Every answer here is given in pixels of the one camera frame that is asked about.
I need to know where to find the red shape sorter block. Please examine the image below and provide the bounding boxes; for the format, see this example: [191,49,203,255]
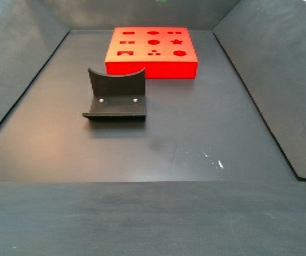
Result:
[106,27,199,79]

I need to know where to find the black curved holder stand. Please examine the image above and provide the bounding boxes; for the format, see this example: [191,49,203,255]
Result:
[83,69,147,120]

